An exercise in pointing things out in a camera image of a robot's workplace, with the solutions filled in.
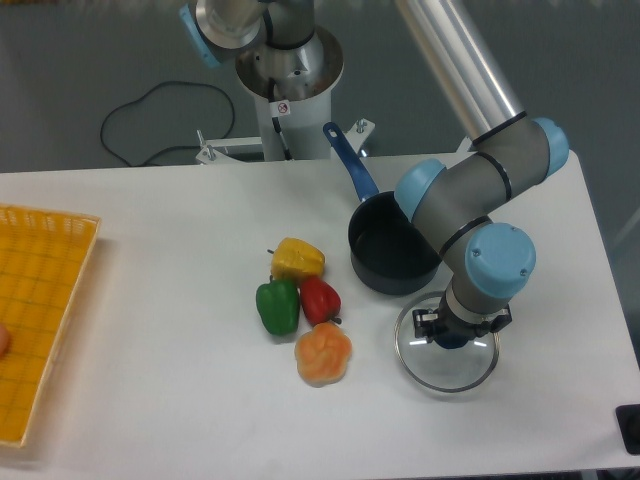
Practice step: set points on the glass lid with blue knob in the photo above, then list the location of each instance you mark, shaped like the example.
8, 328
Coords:
441, 369

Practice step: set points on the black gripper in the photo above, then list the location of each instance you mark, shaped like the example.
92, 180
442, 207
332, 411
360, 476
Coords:
447, 328

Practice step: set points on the green bell pepper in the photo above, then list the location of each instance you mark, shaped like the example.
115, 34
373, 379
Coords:
278, 306

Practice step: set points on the metal base bracket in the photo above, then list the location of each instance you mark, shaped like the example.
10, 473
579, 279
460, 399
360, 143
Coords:
228, 151

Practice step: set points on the orange bell pepper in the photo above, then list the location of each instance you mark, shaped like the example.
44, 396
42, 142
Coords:
322, 354

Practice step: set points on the dark blue saucepan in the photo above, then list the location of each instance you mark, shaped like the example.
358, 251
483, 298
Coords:
388, 254

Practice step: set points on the yellow woven basket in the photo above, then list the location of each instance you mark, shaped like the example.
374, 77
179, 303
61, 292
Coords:
43, 257

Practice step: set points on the red bell pepper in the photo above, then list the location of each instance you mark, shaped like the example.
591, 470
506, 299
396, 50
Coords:
320, 302

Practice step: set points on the black device at table edge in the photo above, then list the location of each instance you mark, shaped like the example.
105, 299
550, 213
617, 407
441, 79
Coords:
628, 418

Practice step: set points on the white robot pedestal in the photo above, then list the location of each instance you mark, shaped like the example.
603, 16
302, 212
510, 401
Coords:
292, 91

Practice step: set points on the yellow bell pepper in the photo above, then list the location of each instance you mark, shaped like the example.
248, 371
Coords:
296, 260

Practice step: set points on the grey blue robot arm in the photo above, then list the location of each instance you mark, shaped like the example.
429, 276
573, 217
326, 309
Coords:
450, 207

